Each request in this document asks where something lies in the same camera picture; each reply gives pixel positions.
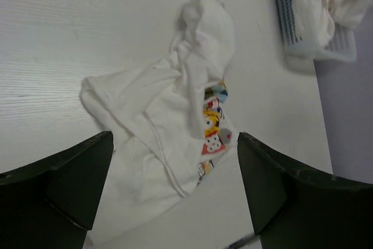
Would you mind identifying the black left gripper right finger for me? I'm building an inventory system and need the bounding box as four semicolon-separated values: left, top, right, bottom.
238;132;372;248

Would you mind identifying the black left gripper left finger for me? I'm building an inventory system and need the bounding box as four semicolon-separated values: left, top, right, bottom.
1;131;114;249

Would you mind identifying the white cartoon print t-shirt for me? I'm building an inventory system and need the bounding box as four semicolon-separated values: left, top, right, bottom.
80;0;235;246

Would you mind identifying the white perforated plastic basket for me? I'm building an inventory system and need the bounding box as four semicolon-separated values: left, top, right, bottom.
277;0;357;63

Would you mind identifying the crumpled white t-shirt in basket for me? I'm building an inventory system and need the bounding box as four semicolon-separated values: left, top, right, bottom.
292;0;372;47

